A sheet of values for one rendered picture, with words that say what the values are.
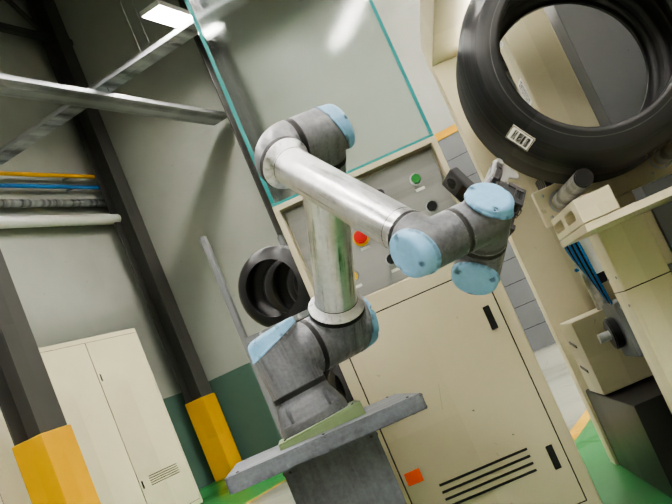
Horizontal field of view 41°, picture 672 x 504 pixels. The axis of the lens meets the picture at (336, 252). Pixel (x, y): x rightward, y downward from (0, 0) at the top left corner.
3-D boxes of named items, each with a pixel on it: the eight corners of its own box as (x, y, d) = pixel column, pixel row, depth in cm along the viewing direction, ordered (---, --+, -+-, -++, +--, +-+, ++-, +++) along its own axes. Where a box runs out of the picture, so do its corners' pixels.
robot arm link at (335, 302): (301, 351, 249) (269, 110, 205) (352, 324, 256) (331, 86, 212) (332, 381, 238) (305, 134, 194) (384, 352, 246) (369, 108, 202)
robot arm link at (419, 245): (228, 131, 200) (417, 239, 149) (276, 113, 205) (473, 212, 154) (238, 177, 206) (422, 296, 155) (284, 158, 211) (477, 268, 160)
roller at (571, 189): (548, 204, 234) (557, 189, 235) (563, 212, 234) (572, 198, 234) (569, 180, 200) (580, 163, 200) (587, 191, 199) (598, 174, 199)
